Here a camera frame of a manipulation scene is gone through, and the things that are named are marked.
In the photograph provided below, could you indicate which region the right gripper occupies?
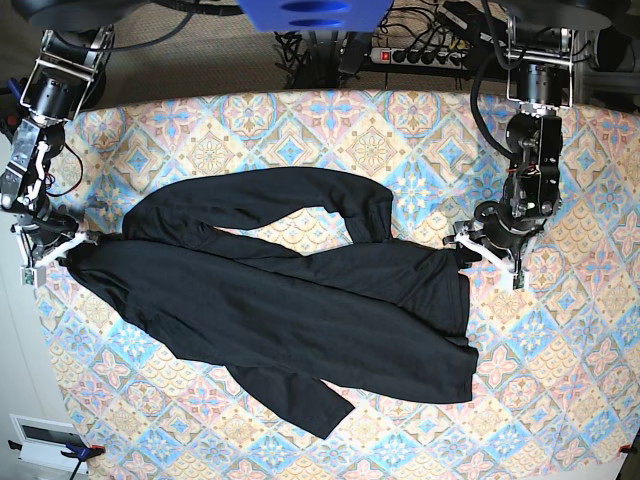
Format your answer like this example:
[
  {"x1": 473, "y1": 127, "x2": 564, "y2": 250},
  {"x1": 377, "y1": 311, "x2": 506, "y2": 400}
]
[{"x1": 12, "y1": 213, "x2": 83, "y2": 260}]

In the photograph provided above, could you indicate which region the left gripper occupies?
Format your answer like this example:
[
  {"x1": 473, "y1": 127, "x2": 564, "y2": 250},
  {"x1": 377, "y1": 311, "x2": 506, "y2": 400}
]
[{"x1": 474, "y1": 202, "x2": 545, "y2": 260}]

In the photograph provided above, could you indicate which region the black t-shirt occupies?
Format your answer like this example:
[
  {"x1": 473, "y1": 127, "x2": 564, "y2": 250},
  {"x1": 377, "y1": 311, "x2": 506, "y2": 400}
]
[{"x1": 65, "y1": 167, "x2": 478, "y2": 438}]

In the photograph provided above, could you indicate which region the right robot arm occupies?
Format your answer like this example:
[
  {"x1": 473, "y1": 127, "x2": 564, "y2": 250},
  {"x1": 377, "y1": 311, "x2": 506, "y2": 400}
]
[{"x1": 1, "y1": 25, "x2": 115, "y2": 267}]

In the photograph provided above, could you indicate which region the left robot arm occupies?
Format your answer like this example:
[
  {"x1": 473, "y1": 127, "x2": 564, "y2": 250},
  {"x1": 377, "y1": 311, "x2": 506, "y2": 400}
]
[{"x1": 470, "y1": 2, "x2": 573, "y2": 263}]

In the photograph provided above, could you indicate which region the patterned tablecloth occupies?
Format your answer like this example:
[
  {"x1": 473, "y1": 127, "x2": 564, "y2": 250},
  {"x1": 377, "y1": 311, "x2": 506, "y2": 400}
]
[{"x1": 36, "y1": 91, "x2": 639, "y2": 479}]

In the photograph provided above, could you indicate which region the white power strip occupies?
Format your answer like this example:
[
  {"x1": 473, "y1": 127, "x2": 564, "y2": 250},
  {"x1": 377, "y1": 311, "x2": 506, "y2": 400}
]
[{"x1": 369, "y1": 47, "x2": 464, "y2": 69}]

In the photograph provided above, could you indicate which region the blue clamp bottom left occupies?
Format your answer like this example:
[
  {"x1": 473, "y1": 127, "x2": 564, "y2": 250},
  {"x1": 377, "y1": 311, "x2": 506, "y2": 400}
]
[{"x1": 7, "y1": 440, "x2": 106, "y2": 479}]

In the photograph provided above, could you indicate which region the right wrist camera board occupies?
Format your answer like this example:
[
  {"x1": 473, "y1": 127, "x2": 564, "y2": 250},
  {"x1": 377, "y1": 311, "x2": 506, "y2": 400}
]
[{"x1": 20, "y1": 266, "x2": 46, "y2": 289}]

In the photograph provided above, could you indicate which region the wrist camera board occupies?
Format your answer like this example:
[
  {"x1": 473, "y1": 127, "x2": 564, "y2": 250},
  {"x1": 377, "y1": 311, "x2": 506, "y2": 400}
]
[
  {"x1": 20, "y1": 266, "x2": 46, "y2": 289},
  {"x1": 512, "y1": 271, "x2": 528, "y2": 290}
]

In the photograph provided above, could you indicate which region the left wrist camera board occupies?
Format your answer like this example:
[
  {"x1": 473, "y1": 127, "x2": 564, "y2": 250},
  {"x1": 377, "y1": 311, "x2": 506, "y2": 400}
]
[{"x1": 512, "y1": 271, "x2": 528, "y2": 290}]

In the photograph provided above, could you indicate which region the white wall vent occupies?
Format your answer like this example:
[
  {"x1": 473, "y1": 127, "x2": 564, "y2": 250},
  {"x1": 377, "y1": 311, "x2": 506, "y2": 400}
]
[{"x1": 10, "y1": 414, "x2": 84, "y2": 473}]

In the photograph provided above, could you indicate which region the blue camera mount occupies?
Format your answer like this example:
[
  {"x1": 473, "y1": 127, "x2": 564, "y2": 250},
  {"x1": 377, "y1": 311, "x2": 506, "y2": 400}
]
[{"x1": 237, "y1": 0, "x2": 392, "y2": 32}]

